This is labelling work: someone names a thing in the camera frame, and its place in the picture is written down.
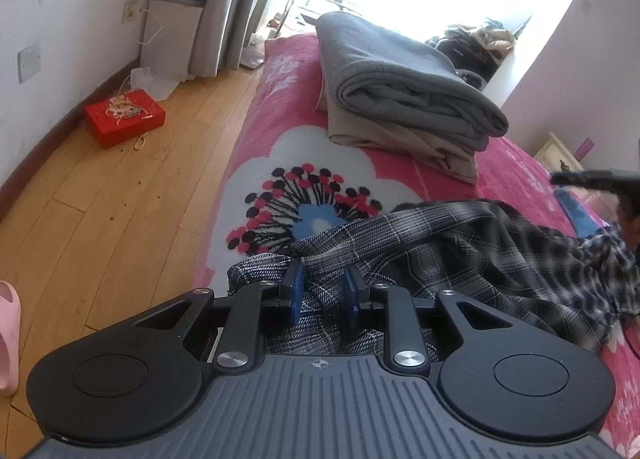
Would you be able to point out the folded beige garment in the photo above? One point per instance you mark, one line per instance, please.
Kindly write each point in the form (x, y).
(348, 129)

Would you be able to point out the black wheelchair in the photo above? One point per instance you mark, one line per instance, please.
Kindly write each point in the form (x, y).
(475, 51)

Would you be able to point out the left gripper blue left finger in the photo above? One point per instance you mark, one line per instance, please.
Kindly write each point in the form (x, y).
(275, 303)

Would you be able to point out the cream bedside cabinet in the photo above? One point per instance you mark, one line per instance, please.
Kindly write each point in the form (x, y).
(555, 157)

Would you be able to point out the pink cup on cabinet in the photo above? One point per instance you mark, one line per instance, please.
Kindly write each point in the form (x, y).
(584, 149)

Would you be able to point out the pink floral bed blanket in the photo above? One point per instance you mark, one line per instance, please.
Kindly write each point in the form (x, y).
(282, 179)

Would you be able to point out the pink slipper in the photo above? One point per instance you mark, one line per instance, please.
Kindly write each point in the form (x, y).
(10, 323)

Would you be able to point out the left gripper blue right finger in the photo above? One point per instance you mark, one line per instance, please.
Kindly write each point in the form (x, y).
(390, 310)

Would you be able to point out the red snack box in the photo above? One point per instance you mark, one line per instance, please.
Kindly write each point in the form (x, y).
(123, 117)

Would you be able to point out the blue denim garment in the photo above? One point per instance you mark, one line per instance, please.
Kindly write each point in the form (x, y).
(583, 220)

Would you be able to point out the black white plaid shirt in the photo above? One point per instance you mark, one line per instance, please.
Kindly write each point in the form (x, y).
(576, 289)

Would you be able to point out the folded grey garment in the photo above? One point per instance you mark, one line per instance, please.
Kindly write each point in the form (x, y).
(384, 76)

